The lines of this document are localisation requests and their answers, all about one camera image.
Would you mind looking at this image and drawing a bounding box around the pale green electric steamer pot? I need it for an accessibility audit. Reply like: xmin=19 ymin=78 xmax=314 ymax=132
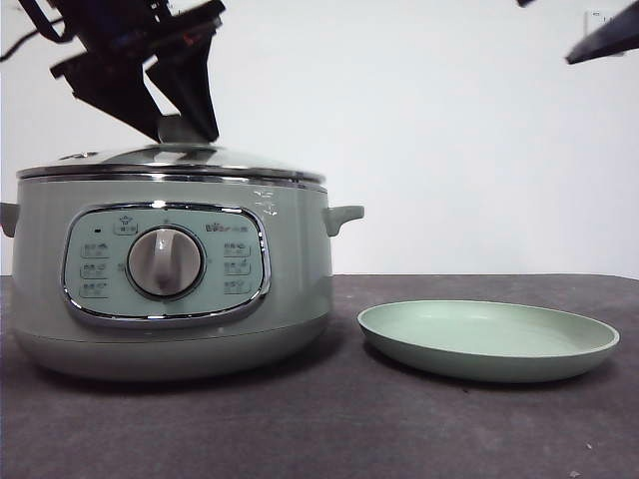
xmin=0 ymin=177 xmax=364 ymax=384

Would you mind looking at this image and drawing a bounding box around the pale green round plate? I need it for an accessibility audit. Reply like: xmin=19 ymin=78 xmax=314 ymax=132
xmin=357 ymin=299 xmax=622 ymax=384

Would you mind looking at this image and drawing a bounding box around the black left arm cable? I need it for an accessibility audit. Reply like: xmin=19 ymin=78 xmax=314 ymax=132
xmin=0 ymin=0 xmax=84 ymax=64

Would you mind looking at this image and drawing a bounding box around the white wall socket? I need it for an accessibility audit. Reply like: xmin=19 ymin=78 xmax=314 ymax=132
xmin=584 ymin=10 xmax=623 ymax=51

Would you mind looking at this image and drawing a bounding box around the glass lid with green knob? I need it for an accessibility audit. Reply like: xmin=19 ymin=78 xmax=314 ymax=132
xmin=16 ymin=115 xmax=325 ymax=190

